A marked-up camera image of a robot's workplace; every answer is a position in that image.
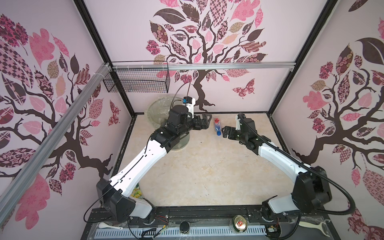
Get clear bottle pink blue label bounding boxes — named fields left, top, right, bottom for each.
left=214, top=118, right=222, bottom=136

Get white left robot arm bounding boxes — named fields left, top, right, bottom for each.
left=97, top=105, right=212, bottom=223

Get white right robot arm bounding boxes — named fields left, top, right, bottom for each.
left=221, top=113, right=332, bottom=219

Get grey mesh waste bin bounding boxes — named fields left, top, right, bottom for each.
left=144, top=96, right=191, bottom=151

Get green snack bag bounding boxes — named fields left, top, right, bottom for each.
left=131, top=184, right=143, bottom=199

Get tin can on base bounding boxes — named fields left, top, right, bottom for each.
left=230, top=215, right=248, bottom=233

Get white vented base panel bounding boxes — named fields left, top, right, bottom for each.
left=93, top=226, right=267, bottom=240

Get white peeler tool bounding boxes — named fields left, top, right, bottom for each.
left=299, top=221, right=331, bottom=238

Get white spoon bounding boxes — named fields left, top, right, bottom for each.
left=98, top=222, right=124, bottom=230

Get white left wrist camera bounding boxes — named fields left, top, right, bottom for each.
left=183, top=97, right=196, bottom=118

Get black corrugated cable hose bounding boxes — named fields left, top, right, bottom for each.
left=238, top=113, right=357, bottom=216

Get black wire wall basket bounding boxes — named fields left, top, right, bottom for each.
left=103, top=60, right=171, bottom=94

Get aluminium rail back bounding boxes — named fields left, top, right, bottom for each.
left=113, top=62, right=296, bottom=71

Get aluminium rail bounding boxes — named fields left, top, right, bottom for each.
left=113, top=62, right=296, bottom=71
left=1, top=63, right=110, bottom=224

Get aluminium rail left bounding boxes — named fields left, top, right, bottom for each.
left=1, top=63, right=110, bottom=224

